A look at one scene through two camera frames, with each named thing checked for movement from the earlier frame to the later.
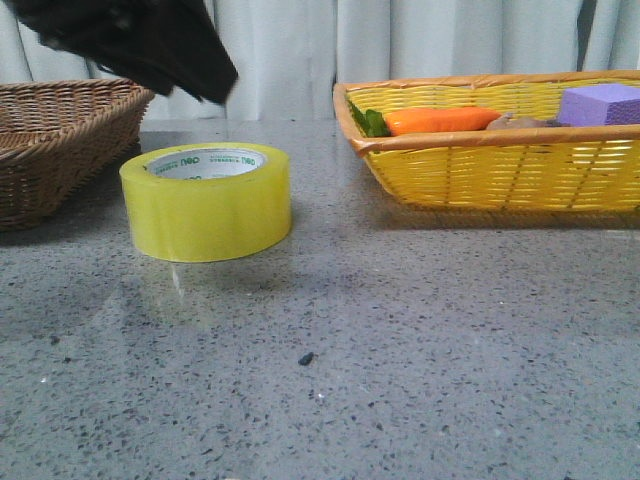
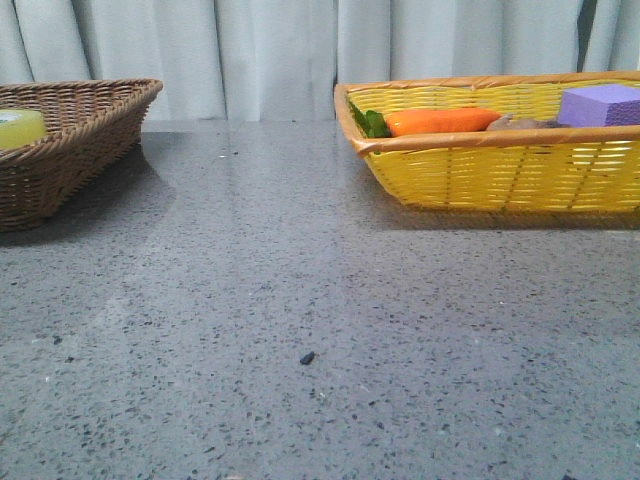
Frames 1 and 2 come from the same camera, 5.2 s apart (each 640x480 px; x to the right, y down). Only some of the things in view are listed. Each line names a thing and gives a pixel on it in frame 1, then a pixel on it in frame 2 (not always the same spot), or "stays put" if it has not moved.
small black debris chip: x=306 y=359 stays put
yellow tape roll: x=206 y=201 to x=21 y=127
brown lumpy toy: x=507 y=122 stays put
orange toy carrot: x=415 y=120 stays put
